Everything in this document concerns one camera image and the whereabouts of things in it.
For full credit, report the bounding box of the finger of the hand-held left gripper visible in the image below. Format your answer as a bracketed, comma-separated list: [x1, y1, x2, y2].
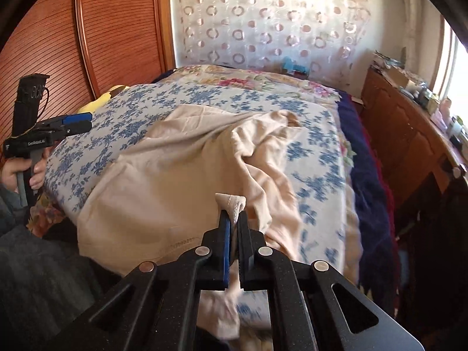
[35, 113, 93, 129]
[46, 120, 93, 140]

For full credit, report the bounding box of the blue toy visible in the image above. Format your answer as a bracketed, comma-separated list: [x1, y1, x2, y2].
[281, 56, 311, 78]

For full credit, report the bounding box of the dark chair with metal knob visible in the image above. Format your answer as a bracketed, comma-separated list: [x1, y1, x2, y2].
[397, 164, 468, 333]

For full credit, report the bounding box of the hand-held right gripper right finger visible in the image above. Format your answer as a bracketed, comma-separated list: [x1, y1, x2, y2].
[238, 210, 426, 351]

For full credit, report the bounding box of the yellow plush toy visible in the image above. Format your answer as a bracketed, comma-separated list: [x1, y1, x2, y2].
[78, 85, 128, 115]

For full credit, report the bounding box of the multicolour floral blanket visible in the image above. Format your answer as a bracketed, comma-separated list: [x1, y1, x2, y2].
[27, 64, 357, 235]

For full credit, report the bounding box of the person's left forearm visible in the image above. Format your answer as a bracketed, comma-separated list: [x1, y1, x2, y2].
[0, 183, 29, 238]

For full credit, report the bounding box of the person's left hand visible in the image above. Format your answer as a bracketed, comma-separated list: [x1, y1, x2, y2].
[2, 152, 47, 192]

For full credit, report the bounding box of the beige printed t-shirt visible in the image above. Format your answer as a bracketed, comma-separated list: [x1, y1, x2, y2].
[78, 103, 306, 340]

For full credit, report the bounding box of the white jar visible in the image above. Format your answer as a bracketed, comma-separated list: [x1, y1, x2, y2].
[450, 116, 467, 137]

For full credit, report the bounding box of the cardboard box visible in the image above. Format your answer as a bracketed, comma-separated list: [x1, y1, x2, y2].
[382, 66, 410, 88]

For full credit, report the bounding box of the window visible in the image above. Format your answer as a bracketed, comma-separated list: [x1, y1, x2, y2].
[433, 18, 468, 118]

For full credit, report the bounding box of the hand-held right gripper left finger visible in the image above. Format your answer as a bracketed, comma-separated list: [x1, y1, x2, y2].
[47, 208, 238, 351]

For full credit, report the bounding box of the wooden cabinet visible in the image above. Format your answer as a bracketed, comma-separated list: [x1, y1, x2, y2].
[360, 65, 468, 205]

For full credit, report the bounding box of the wooden slatted wardrobe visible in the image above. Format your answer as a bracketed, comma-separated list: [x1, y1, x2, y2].
[0, 0, 176, 143]

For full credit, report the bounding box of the blue floral bed sheet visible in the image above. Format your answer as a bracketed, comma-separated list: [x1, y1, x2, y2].
[47, 82, 361, 330]

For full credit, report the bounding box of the navy blue blanket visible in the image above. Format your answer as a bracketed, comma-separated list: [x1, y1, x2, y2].
[152, 66, 401, 315]

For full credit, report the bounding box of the person's grey clothing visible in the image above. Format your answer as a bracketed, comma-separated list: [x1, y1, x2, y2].
[0, 223, 118, 351]

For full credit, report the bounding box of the pink plush toy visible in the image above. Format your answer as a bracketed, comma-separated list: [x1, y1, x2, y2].
[437, 98, 454, 125]

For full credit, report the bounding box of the white circle-patterned curtain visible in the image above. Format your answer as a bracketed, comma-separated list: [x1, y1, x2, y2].
[169, 0, 406, 90]

